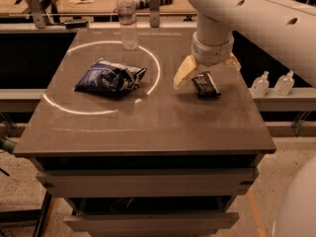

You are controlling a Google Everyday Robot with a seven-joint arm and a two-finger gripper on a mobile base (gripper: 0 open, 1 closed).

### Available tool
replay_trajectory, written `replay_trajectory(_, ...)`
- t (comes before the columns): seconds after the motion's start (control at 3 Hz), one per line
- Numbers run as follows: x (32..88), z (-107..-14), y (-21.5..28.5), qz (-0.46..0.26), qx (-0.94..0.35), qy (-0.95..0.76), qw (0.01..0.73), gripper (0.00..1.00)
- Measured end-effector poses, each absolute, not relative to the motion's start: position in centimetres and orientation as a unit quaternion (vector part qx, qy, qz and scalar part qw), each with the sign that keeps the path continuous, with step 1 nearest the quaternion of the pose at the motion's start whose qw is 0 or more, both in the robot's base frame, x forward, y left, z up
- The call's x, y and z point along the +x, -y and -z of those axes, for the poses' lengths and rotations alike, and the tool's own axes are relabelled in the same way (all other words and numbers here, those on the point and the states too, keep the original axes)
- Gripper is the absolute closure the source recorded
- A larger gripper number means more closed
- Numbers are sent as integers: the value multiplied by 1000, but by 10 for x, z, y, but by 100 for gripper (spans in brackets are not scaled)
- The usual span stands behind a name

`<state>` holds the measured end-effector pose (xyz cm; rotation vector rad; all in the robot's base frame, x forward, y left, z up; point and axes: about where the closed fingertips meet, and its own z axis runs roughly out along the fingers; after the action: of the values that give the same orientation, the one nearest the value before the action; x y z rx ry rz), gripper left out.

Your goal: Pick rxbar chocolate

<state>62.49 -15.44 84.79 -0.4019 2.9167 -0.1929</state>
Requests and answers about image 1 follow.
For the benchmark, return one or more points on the left metal bracket post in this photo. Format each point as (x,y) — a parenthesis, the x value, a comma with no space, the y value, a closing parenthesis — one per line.
(38,14)

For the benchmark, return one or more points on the middle metal bracket post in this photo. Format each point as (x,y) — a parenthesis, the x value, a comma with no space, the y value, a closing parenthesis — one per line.
(153,14)

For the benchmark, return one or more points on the black white camera lens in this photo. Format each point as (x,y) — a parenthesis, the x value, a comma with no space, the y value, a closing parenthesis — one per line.
(144,4)

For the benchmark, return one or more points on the lower white drawer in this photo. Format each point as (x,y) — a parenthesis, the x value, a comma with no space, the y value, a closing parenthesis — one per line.
(152,225)

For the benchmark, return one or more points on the green capped pole end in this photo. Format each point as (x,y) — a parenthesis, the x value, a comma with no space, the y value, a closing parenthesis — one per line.
(7,145)

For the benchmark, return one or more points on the black rxbar chocolate bar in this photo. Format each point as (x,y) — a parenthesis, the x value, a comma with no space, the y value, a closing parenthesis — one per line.
(205,85)

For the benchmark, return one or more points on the clear plastic water bottle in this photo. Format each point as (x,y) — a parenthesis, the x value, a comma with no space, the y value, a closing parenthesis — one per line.
(128,25)

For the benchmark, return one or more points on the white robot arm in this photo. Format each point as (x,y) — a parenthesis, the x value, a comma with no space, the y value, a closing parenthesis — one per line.
(285,29)

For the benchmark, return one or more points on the metal bracket post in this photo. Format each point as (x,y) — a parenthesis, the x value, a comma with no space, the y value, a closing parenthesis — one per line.
(38,14)
(153,14)

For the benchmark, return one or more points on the blue chip bag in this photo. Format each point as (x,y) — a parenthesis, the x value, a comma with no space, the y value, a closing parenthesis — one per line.
(108,78)

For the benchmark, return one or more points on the small clear sanitizer bottle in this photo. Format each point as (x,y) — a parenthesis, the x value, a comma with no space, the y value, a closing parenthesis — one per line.
(260,85)

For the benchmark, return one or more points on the upper white drawer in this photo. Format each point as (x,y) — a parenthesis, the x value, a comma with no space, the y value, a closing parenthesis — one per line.
(148,183)

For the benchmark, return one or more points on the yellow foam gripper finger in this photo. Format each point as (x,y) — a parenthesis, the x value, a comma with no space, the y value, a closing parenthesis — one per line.
(233,62)
(188,66)

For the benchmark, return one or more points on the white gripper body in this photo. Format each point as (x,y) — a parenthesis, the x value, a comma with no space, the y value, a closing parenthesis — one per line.
(210,53)

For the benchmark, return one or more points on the white drawer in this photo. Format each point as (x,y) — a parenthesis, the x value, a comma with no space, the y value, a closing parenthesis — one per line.
(152,225)
(148,183)

